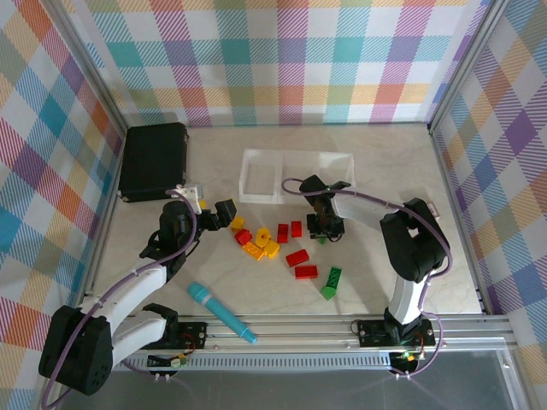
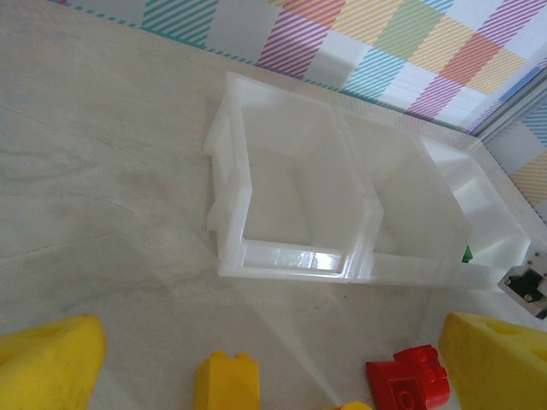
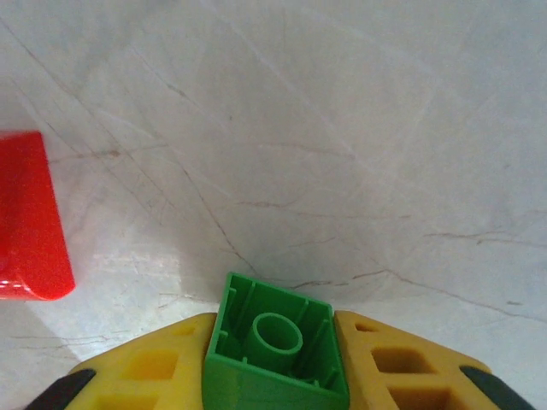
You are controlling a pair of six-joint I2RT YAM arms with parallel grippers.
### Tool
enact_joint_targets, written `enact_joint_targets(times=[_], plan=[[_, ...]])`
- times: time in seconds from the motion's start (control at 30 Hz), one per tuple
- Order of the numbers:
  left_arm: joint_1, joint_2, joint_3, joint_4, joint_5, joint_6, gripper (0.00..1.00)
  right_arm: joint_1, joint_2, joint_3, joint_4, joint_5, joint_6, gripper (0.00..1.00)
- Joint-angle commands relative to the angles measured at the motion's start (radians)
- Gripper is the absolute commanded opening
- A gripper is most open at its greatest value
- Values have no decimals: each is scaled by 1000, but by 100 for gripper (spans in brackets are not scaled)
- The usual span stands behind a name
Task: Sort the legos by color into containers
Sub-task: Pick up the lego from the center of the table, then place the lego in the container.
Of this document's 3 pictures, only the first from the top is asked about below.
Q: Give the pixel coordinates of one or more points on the yellow lego brick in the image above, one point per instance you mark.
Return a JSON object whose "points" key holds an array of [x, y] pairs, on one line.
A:
{"points": [[272, 249], [238, 222]]}

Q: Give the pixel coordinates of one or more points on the long green lego plate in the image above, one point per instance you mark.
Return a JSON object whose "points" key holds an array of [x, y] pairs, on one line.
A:
{"points": [[333, 277]]}

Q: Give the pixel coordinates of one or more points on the red sloped lego brick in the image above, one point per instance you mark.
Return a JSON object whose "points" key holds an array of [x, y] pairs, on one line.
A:
{"points": [[242, 236]]}

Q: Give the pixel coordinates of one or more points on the orange-yellow lego plate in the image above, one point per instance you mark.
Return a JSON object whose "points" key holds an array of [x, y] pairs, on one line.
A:
{"points": [[253, 251]]}

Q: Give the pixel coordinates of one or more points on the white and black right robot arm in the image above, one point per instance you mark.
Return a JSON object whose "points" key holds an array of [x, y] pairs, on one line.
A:
{"points": [[354, 211]]}

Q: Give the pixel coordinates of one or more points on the white compartment tray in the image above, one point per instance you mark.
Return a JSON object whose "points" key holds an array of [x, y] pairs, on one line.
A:
{"points": [[261, 197]]}

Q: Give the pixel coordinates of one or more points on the black hard case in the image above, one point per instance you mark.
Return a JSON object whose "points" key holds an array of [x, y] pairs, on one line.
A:
{"points": [[151, 162]]}

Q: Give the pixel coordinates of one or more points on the teal toy microphone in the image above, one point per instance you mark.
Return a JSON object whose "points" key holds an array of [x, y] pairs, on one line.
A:
{"points": [[213, 306]]}

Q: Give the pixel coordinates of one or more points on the small circuit board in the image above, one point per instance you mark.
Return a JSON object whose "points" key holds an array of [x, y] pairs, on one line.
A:
{"points": [[175, 362], [406, 356]]}

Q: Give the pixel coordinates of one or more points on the grey metal plate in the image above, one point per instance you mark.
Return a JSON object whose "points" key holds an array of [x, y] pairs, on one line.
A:
{"points": [[299, 388]]}

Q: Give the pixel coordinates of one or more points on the aluminium frame side rail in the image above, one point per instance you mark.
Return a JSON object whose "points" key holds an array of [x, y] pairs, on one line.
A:
{"points": [[107, 213], [457, 213]]}

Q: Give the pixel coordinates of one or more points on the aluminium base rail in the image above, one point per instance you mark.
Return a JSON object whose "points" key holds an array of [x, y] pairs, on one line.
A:
{"points": [[299, 331]]}

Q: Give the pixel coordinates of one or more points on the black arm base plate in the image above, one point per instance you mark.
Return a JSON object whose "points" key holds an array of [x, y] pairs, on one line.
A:
{"points": [[372, 333], [194, 335]]}

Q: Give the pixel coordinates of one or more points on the aluminium frame post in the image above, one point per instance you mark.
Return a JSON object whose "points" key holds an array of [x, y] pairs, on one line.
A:
{"points": [[90, 64], [466, 64]]}

